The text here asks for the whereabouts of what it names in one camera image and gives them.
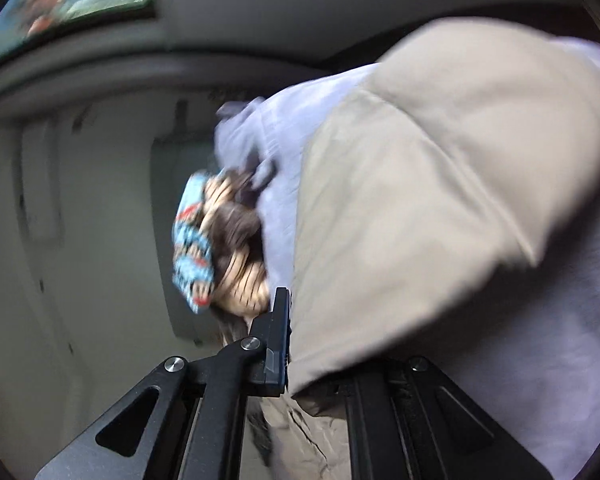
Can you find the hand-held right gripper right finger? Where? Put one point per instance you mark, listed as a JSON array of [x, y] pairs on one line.
[[367, 425]]

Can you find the lavender bed sheet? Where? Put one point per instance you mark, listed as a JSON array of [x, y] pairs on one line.
[[555, 360]]

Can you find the blue patterned cloth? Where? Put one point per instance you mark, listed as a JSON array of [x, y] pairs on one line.
[[192, 260]]

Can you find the beige cloth garment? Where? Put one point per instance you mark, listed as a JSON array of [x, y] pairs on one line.
[[430, 185]]

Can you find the brown furry cloth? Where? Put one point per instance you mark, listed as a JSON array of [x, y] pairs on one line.
[[237, 225]]

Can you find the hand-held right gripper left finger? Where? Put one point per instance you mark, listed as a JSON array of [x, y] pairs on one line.
[[278, 342]]

